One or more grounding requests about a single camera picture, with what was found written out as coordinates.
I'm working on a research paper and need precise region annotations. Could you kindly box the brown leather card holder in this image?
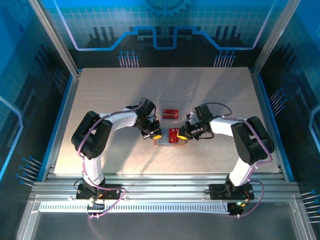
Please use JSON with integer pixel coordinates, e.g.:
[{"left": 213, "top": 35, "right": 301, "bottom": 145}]
[{"left": 152, "top": 127, "right": 188, "bottom": 148}]

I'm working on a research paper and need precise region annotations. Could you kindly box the aluminium table side rail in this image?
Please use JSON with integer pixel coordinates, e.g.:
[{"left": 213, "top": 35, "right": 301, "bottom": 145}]
[
  {"left": 41, "top": 71, "right": 83, "bottom": 181},
  {"left": 249, "top": 69, "right": 288, "bottom": 181}
]

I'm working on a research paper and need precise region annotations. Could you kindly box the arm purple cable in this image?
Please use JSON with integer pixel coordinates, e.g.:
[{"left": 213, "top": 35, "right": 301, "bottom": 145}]
[
  {"left": 199, "top": 101, "right": 273, "bottom": 219},
  {"left": 73, "top": 96, "right": 148, "bottom": 221}
]

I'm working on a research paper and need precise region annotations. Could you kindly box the white slotted cable duct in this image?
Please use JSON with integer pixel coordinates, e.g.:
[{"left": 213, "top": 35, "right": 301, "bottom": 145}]
[{"left": 38, "top": 201, "right": 231, "bottom": 214}]

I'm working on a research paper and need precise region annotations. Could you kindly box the aluminium frame post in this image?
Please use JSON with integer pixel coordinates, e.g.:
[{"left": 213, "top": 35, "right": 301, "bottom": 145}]
[
  {"left": 27, "top": 0, "right": 83, "bottom": 78},
  {"left": 250, "top": 0, "right": 302, "bottom": 78}
]

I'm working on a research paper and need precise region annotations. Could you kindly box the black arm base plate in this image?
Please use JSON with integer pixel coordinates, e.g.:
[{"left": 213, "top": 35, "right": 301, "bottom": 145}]
[
  {"left": 208, "top": 183, "right": 255, "bottom": 201},
  {"left": 75, "top": 184, "right": 126, "bottom": 201}
]

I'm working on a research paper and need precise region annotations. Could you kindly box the aluminium frame cross rail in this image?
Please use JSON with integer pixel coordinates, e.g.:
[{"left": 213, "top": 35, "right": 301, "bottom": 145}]
[{"left": 29, "top": 173, "right": 302, "bottom": 203}]

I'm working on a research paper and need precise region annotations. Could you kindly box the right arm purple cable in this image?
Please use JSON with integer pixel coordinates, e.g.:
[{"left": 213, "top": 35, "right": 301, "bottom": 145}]
[{"left": 199, "top": 101, "right": 273, "bottom": 219}]

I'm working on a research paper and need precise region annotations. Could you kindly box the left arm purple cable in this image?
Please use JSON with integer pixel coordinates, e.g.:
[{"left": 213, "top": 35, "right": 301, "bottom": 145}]
[{"left": 73, "top": 96, "right": 148, "bottom": 221}]

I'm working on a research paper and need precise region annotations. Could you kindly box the red credit card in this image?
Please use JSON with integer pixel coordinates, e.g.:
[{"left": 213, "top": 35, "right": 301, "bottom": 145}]
[
  {"left": 162, "top": 108, "right": 180, "bottom": 121},
  {"left": 168, "top": 127, "right": 180, "bottom": 144}
]

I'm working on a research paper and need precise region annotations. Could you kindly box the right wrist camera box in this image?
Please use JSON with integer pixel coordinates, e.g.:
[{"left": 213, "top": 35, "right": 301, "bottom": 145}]
[{"left": 186, "top": 111, "right": 199, "bottom": 125}]

